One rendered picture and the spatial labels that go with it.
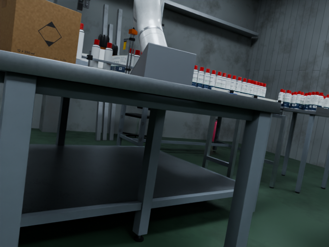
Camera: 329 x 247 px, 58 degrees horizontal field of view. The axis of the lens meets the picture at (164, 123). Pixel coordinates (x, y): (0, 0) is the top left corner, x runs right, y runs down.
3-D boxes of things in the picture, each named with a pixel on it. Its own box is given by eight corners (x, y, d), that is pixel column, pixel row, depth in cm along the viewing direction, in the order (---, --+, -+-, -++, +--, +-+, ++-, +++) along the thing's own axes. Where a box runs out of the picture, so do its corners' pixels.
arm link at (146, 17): (162, 46, 145) (153, 14, 157) (167, 15, 130) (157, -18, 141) (138, 47, 143) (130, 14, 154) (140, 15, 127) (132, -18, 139)
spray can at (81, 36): (79, 61, 172) (83, 25, 170) (82, 61, 168) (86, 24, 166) (70, 59, 169) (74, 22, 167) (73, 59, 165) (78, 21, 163)
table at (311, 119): (281, 174, 400) (294, 106, 392) (329, 189, 352) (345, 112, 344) (249, 176, 355) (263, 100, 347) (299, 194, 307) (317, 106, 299)
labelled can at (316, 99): (315, 111, 304) (318, 91, 303) (310, 110, 308) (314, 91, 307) (317, 111, 308) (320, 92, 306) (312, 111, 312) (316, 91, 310)
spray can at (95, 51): (95, 72, 195) (99, 40, 193) (98, 72, 191) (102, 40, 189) (87, 70, 192) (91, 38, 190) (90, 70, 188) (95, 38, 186)
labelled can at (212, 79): (214, 94, 260) (218, 70, 259) (210, 93, 257) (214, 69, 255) (210, 93, 264) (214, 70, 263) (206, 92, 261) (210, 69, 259)
